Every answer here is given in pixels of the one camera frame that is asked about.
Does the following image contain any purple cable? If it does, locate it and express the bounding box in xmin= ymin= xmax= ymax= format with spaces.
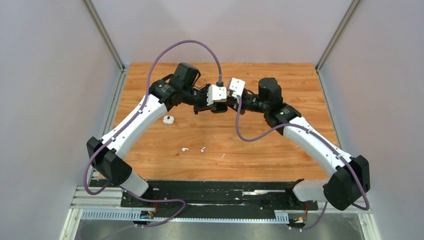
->
xmin=82 ymin=40 xmax=223 ymax=229
xmin=235 ymin=94 xmax=371 ymax=232

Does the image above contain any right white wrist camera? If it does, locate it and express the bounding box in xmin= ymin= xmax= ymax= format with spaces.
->
xmin=227 ymin=77 xmax=246 ymax=99

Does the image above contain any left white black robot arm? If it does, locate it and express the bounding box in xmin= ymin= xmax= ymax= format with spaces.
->
xmin=86 ymin=62 xmax=228 ymax=207

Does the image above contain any right aluminium corner post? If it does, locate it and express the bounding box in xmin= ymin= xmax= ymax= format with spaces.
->
xmin=315 ymin=0 xmax=363 ymax=73

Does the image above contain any white earbud charging case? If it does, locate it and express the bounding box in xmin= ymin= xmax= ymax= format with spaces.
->
xmin=162 ymin=115 xmax=175 ymax=125

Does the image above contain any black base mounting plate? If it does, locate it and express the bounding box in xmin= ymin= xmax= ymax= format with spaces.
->
xmin=109 ymin=180 xmax=324 ymax=220

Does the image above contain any black earbud charging case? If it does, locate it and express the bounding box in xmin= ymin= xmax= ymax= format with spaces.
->
xmin=210 ymin=102 xmax=228 ymax=114

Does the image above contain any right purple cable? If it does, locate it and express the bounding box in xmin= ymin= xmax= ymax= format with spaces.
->
xmin=235 ymin=94 xmax=371 ymax=232

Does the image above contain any left aluminium corner post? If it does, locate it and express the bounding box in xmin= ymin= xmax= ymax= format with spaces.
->
xmin=82 ymin=0 xmax=126 ymax=72

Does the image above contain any aluminium frame rail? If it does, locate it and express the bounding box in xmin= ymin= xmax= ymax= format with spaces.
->
xmin=70 ymin=187 xmax=372 ymax=214

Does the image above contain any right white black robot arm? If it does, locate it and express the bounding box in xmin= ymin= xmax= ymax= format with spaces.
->
xmin=227 ymin=77 xmax=371 ymax=211

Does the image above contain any aluminium corner post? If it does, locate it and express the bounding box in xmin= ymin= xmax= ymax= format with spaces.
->
xmin=82 ymin=0 xmax=126 ymax=72
xmin=315 ymin=0 xmax=363 ymax=73

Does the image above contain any white slotted cable duct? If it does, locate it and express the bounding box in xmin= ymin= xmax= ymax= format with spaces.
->
xmin=80 ymin=209 xmax=290 ymax=224

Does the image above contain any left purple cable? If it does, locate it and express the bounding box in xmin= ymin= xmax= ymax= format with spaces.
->
xmin=82 ymin=40 xmax=223 ymax=229

